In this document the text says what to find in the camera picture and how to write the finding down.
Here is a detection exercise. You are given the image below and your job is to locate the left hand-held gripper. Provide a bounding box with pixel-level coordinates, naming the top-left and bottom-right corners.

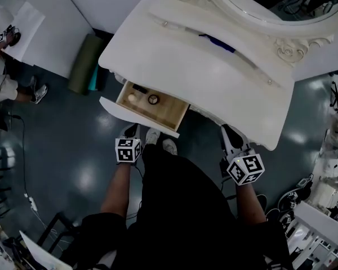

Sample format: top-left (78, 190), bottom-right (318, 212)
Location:
top-left (114, 123), bottom-right (144, 165)

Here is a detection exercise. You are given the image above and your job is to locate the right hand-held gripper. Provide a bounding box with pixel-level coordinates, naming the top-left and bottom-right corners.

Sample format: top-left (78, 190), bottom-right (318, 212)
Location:
top-left (219, 124), bottom-right (266, 186)

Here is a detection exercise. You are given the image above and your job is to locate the person's left forearm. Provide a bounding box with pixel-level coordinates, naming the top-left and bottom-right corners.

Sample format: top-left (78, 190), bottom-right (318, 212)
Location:
top-left (100, 161), bottom-right (130, 216)

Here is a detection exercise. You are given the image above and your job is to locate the person's right forearm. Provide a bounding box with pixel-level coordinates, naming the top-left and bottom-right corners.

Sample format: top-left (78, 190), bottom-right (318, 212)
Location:
top-left (235, 183), bottom-right (267, 224)

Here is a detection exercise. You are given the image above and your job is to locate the white ornate dressing table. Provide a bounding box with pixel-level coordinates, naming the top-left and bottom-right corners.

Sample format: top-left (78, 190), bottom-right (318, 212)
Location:
top-left (97, 0), bottom-right (295, 151)

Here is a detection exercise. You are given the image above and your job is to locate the person's white shoe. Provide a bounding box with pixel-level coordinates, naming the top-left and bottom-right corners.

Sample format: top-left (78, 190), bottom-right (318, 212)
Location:
top-left (145, 127), bottom-right (161, 146)
top-left (162, 138), bottom-right (178, 156)

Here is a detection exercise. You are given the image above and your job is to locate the teal rolled mat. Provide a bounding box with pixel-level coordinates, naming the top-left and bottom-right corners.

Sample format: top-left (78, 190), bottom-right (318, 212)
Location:
top-left (87, 63), bottom-right (99, 92)

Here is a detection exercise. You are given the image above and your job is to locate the pile of spare grippers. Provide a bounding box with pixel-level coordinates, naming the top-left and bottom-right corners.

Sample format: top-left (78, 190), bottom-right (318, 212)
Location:
top-left (256, 173), bottom-right (315, 236)

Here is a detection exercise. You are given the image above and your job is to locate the green rolled mat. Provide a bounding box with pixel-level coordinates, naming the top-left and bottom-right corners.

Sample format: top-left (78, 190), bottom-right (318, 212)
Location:
top-left (67, 33), bottom-right (104, 95)

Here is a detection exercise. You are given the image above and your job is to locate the person's black clothing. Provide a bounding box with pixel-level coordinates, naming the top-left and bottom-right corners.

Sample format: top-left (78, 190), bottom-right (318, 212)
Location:
top-left (60, 143), bottom-right (293, 270)

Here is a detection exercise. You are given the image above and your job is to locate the blue cloth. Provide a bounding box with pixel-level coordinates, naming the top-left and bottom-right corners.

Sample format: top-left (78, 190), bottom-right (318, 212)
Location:
top-left (198, 34), bottom-right (236, 53)

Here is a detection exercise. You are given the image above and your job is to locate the white metal rack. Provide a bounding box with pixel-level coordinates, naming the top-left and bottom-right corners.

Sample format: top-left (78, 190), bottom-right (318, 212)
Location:
top-left (287, 201), bottom-right (338, 270)

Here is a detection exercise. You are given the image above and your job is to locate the white power strip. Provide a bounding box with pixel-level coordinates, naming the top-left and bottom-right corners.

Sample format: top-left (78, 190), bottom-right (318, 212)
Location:
top-left (24, 192), bottom-right (38, 211)

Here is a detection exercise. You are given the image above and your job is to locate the white side cabinet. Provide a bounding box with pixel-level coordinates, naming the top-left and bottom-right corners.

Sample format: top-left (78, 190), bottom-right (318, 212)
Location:
top-left (0, 0), bottom-right (46, 67)

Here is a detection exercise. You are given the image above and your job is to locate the white drawing board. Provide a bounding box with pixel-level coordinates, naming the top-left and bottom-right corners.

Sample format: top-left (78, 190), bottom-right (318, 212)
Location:
top-left (19, 229), bottom-right (71, 270)

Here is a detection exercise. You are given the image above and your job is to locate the black floor cable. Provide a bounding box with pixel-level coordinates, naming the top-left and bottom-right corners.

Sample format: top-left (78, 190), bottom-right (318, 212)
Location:
top-left (11, 115), bottom-right (29, 196)

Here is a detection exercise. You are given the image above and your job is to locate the oval mirror white carved frame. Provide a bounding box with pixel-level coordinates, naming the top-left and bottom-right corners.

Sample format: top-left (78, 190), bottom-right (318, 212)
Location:
top-left (160, 0), bottom-right (338, 67)

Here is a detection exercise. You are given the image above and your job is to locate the black metal table frame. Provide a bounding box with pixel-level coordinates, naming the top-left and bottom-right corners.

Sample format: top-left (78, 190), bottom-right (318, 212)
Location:
top-left (36, 211), bottom-right (82, 253)

